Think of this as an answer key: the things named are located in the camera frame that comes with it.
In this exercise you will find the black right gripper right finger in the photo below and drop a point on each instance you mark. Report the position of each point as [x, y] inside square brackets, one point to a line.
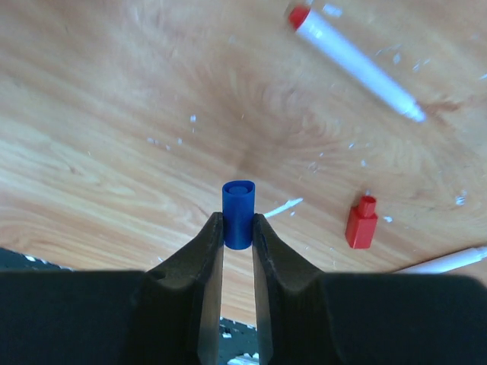
[292, 319]

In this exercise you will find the blue pen cap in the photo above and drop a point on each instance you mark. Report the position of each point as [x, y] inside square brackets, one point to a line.
[238, 204]

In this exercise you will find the red pen cap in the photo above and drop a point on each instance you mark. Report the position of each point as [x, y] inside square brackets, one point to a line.
[361, 224]

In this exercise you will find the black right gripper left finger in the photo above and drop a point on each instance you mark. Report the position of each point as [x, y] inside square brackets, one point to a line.
[177, 317]

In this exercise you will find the white red pen diagonal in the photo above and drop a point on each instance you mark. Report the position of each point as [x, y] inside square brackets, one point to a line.
[448, 262]

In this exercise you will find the white red pen horizontal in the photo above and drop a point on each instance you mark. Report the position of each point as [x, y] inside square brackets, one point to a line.
[310, 26]

